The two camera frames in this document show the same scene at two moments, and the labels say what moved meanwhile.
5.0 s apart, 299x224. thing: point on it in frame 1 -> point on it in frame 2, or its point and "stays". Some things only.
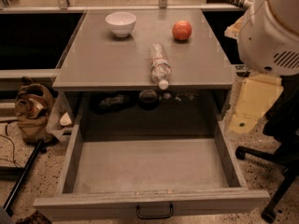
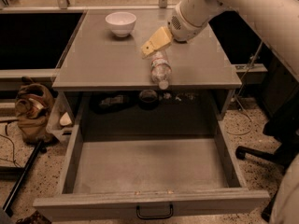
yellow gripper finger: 256,95 -> 161,40
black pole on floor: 7,207 stays
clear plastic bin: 62,121 stays
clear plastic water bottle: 161,68 stays
